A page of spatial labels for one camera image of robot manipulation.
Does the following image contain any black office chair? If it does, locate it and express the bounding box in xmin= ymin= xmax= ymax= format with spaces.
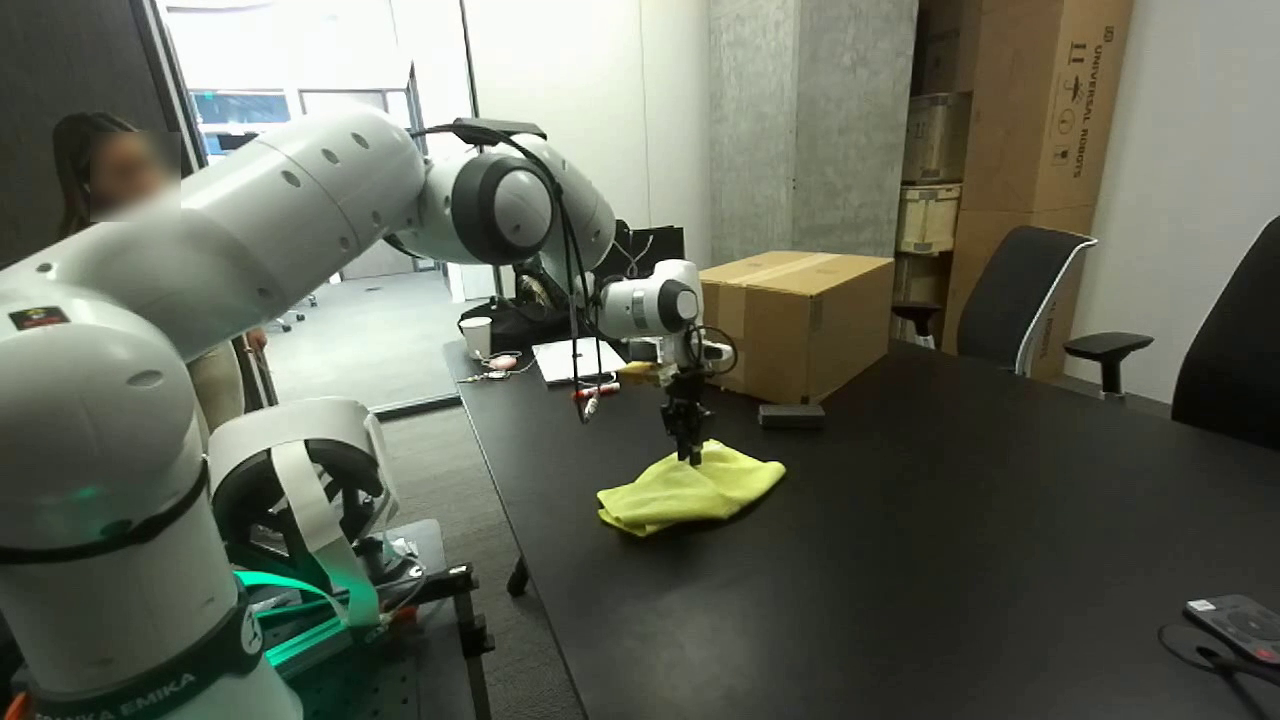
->
xmin=1167 ymin=212 xmax=1280 ymax=456
xmin=957 ymin=224 xmax=1156 ymax=399

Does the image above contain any white cup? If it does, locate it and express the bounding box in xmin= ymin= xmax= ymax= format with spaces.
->
xmin=454 ymin=311 xmax=500 ymax=369

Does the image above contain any green lit mount plate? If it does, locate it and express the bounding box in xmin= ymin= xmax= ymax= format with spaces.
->
xmin=230 ymin=537 xmax=391 ymax=671

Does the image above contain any yellow towel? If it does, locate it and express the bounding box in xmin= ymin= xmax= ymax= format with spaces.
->
xmin=592 ymin=437 xmax=791 ymax=539

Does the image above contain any grey remote control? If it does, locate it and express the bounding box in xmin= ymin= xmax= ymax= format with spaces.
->
xmin=755 ymin=399 xmax=831 ymax=432

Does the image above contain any small cardboard box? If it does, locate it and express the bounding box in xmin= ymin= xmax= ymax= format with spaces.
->
xmin=894 ymin=179 xmax=965 ymax=254

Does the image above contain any grey curved frame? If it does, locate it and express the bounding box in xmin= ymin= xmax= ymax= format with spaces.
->
xmin=205 ymin=397 xmax=404 ymax=591

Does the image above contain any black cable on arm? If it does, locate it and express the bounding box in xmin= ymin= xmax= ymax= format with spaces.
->
xmin=412 ymin=117 xmax=596 ymax=424

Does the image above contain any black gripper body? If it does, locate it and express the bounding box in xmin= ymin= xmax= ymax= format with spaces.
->
xmin=655 ymin=326 xmax=735 ymax=416

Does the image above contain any tall brown cardboard box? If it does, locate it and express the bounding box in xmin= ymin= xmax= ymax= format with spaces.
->
xmin=935 ymin=0 xmax=1137 ymax=356

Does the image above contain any person with blurred face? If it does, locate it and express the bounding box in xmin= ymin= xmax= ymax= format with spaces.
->
xmin=53 ymin=112 xmax=185 ymax=231

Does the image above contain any black stand with orange clamp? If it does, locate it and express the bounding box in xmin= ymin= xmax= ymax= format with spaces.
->
xmin=376 ymin=555 xmax=500 ymax=720

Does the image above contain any white paper sheet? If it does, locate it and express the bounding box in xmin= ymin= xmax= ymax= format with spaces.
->
xmin=527 ymin=332 xmax=632 ymax=392

